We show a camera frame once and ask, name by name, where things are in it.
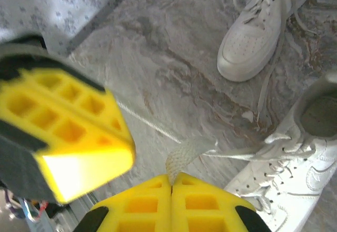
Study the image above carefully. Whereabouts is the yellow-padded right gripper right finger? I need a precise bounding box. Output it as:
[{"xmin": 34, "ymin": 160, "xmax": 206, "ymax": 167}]
[{"xmin": 171, "ymin": 172, "xmax": 272, "ymax": 232}]

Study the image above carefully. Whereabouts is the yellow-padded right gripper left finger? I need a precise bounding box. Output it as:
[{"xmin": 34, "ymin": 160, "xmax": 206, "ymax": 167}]
[{"xmin": 78, "ymin": 174, "xmax": 173, "ymax": 232}]

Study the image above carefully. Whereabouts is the white lace-up sneaker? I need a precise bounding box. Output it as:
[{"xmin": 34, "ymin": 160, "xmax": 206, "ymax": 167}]
[
  {"xmin": 217, "ymin": 0, "xmax": 319, "ymax": 124},
  {"xmin": 115, "ymin": 71, "xmax": 337, "ymax": 232}
]

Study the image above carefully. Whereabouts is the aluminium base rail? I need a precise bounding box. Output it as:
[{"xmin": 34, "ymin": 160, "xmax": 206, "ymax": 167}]
[{"xmin": 15, "ymin": 187, "xmax": 100, "ymax": 232}]

